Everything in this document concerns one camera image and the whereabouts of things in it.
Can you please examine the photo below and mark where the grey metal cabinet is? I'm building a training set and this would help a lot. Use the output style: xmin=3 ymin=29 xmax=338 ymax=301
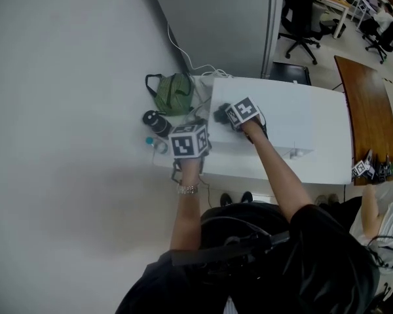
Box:
xmin=147 ymin=0 xmax=285 ymax=80

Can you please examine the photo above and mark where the clear bottle with blue cap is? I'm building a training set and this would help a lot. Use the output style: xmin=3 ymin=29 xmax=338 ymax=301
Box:
xmin=144 ymin=136 xmax=169 ymax=155

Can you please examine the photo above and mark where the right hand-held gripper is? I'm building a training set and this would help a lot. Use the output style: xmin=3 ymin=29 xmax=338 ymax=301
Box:
xmin=225 ymin=96 xmax=269 ymax=144

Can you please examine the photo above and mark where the green striped bag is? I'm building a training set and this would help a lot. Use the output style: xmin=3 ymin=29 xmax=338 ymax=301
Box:
xmin=145 ymin=72 xmax=195 ymax=117

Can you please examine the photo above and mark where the gold wrist watch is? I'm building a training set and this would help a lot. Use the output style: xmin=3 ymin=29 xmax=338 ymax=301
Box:
xmin=176 ymin=184 xmax=200 ymax=196

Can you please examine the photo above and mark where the person's right forearm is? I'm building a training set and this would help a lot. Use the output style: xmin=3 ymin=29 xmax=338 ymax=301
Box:
xmin=240 ymin=120 xmax=316 ymax=224

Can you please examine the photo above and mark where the black stool seat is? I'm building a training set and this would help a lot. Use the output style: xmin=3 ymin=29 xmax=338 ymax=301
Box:
xmin=269 ymin=61 xmax=313 ymax=86

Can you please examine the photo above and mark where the black waste bin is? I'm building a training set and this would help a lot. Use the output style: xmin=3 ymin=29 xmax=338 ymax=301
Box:
xmin=331 ymin=18 xmax=347 ymax=39

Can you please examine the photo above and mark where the brown wooden table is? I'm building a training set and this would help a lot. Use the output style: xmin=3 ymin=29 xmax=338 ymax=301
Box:
xmin=333 ymin=54 xmax=393 ymax=187

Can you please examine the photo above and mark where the white cable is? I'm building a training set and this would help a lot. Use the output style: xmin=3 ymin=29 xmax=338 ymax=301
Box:
xmin=166 ymin=20 xmax=236 ymax=79

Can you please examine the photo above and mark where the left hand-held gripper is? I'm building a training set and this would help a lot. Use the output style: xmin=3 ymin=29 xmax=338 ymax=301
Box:
xmin=168 ymin=118 xmax=214 ymax=183

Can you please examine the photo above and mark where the black office chair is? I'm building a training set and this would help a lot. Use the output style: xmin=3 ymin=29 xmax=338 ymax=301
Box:
xmin=361 ymin=19 xmax=393 ymax=65
xmin=277 ymin=0 xmax=335 ymax=66

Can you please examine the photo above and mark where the black chest harness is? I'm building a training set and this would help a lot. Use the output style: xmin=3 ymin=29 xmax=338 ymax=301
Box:
xmin=169 ymin=215 xmax=293 ymax=281

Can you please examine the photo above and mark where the person's left forearm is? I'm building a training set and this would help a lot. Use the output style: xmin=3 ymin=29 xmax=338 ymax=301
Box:
xmin=169 ymin=157 xmax=201 ymax=252

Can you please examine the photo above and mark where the black water bottle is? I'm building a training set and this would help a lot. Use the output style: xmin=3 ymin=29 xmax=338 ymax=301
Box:
xmin=141 ymin=109 xmax=173 ymax=139

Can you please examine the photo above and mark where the white box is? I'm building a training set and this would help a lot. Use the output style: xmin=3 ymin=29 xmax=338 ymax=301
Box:
xmin=208 ymin=77 xmax=318 ymax=159

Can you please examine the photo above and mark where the person's black shirt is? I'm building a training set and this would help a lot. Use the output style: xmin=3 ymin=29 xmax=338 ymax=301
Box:
xmin=114 ymin=201 xmax=381 ymax=314

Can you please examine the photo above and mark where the black power cable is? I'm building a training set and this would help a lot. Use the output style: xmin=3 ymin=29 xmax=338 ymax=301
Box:
xmin=196 ymin=174 xmax=213 ymax=209

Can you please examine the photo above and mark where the grey wiping cloth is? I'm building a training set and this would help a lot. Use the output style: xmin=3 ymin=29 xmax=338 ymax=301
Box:
xmin=212 ymin=102 xmax=233 ymax=124

